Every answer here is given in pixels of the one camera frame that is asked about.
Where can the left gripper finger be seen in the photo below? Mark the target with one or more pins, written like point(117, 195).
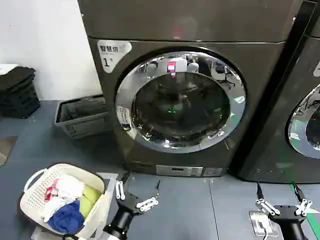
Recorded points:
point(120, 190)
point(147, 203)

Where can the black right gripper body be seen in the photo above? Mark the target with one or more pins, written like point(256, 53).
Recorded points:
point(292, 222)

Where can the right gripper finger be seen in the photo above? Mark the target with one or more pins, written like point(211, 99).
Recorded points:
point(303, 206)
point(267, 206)

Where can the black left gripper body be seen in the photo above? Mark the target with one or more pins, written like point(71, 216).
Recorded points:
point(126, 212)

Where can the green floor tape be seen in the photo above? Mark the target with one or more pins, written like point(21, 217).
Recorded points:
point(312, 207)

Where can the silver floor socket box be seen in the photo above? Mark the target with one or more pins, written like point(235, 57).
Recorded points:
point(262, 222)

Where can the white perforated laundry basket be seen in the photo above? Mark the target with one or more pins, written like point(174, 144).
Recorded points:
point(98, 212)

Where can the light green cloth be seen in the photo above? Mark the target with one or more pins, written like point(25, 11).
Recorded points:
point(90, 200)

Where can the silver dryer control panel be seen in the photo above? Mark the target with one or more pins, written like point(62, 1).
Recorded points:
point(178, 170)

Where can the blue cloth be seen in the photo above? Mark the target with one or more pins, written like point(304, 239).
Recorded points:
point(67, 217)

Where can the red and white cloth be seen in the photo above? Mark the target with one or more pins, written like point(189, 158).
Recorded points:
point(51, 193)

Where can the small white door sticker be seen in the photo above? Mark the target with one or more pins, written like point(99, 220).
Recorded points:
point(125, 118)

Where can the round glass dryer door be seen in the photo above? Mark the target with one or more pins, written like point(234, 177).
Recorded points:
point(308, 130)
point(182, 100)

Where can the dark grey dryer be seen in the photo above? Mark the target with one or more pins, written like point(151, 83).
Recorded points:
point(277, 125)

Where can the grey plastic basket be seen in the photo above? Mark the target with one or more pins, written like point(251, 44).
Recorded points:
point(80, 117)

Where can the dark grey dryer numbered one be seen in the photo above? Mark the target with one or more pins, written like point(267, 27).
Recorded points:
point(250, 100)

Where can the pink tag sticker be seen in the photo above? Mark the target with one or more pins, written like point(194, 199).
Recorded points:
point(171, 67)

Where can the white number label sticker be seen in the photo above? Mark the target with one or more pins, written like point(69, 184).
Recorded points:
point(112, 53)

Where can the stack of black cloths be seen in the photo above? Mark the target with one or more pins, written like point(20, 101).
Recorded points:
point(18, 95)

